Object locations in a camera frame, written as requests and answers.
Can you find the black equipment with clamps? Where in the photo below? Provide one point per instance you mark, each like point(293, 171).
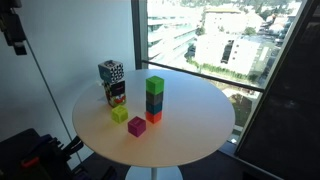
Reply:
point(29, 156)

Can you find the dark window handrail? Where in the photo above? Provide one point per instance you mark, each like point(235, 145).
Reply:
point(261, 90)

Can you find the orange red block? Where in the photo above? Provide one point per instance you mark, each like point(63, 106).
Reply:
point(153, 118)

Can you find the green top block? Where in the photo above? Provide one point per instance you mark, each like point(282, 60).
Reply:
point(154, 85)

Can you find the black white patterned cube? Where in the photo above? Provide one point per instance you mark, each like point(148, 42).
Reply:
point(111, 71)

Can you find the white round table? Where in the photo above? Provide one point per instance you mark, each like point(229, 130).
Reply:
point(197, 119)

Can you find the yellow-green block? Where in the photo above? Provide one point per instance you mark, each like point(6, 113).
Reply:
point(119, 114)

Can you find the teal blue block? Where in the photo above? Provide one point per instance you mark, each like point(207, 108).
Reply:
point(153, 108)

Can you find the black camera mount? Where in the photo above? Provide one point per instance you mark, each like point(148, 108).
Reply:
point(11, 27)

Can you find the colourful patterned lower cube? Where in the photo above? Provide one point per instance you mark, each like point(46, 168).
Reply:
point(115, 93)

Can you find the pink magenta block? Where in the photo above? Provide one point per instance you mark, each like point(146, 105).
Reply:
point(136, 126)

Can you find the grey block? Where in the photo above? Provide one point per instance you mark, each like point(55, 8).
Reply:
point(154, 99)

